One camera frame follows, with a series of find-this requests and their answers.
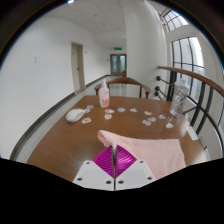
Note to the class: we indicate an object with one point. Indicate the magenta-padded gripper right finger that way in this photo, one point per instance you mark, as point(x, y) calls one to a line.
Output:
point(133, 175)

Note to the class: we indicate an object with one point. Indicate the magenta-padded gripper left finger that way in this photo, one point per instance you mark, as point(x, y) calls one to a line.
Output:
point(96, 175)

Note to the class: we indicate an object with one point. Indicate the pink towel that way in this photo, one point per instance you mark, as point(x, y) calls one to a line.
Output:
point(156, 153)

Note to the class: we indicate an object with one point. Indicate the pink sticker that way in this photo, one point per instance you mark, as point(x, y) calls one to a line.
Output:
point(109, 111)
point(152, 119)

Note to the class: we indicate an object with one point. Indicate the white and orange sticker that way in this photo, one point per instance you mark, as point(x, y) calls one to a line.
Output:
point(148, 113)

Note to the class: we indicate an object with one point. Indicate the small blue sticker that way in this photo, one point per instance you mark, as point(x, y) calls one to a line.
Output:
point(87, 111)

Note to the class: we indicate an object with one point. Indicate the white paper card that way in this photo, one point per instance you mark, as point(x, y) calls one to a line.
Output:
point(192, 132)

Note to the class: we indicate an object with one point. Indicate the white bottle with orange label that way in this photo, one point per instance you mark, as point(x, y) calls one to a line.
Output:
point(104, 96)

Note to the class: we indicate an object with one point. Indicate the clear shaker bottle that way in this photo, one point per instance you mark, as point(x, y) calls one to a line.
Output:
point(179, 100)

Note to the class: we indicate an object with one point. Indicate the wooden chair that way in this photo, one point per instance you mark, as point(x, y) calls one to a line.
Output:
point(123, 80)

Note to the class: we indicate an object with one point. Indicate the side doorway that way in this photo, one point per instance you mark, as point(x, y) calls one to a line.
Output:
point(76, 66)

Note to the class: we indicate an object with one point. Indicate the glass double door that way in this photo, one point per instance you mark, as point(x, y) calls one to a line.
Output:
point(115, 65)

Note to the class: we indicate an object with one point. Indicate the black railing with wooden handrail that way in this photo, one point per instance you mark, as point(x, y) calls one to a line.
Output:
point(186, 74)

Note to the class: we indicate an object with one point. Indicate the white round column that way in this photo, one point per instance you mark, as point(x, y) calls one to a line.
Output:
point(143, 50)

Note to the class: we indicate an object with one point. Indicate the green exit sign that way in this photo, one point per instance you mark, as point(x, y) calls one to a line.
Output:
point(118, 48)

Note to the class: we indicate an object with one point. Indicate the large black-framed window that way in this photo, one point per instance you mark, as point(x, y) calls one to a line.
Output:
point(196, 50)

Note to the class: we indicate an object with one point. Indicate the small high window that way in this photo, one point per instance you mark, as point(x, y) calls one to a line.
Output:
point(175, 20)

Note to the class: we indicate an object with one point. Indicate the round ceiling light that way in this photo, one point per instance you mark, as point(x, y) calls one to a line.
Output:
point(70, 1)

